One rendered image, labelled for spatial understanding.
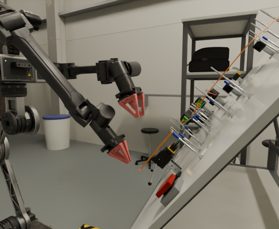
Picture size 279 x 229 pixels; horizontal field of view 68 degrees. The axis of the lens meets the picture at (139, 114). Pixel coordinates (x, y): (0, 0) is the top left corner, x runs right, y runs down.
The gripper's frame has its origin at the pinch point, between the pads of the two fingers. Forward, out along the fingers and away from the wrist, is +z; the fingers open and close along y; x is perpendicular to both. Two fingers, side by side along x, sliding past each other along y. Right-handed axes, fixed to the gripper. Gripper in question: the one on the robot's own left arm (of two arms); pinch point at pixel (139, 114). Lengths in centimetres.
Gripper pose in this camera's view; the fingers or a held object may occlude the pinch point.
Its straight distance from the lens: 72.5
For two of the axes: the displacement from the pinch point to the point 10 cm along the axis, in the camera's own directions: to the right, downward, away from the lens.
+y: 3.5, -1.0, 9.3
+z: 4.2, 9.0, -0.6
